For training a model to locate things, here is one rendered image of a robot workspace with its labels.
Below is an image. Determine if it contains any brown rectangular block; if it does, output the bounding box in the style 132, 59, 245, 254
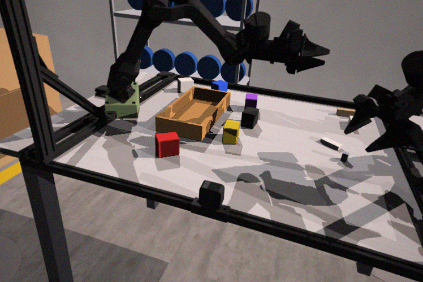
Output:
336, 108, 355, 116

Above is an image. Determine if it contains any purple block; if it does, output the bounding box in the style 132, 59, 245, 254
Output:
244, 93, 258, 109

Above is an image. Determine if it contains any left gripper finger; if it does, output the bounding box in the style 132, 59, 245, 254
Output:
299, 33, 330, 59
296, 57, 325, 73

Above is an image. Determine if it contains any yellow block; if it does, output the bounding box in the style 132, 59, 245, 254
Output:
222, 120, 240, 145

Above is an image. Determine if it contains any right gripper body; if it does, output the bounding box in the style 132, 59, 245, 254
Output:
353, 89, 423, 149

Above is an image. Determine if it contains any red block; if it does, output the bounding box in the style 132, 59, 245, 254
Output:
155, 132, 180, 158

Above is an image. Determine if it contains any orange-tan shallow tray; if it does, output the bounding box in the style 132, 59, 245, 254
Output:
156, 86, 231, 141

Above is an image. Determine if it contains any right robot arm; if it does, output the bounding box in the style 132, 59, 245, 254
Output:
367, 50, 423, 116

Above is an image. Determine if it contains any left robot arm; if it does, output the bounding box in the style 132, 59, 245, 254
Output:
107, 0, 271, 103

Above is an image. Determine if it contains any blue block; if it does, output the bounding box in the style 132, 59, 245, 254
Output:
211, 80, 228, 92

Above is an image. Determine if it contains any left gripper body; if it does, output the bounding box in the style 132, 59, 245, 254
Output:
266, 29, 304, 74

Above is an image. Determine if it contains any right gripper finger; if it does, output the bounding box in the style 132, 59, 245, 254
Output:
344, 103, 372, 135
365, 124, 410, 153

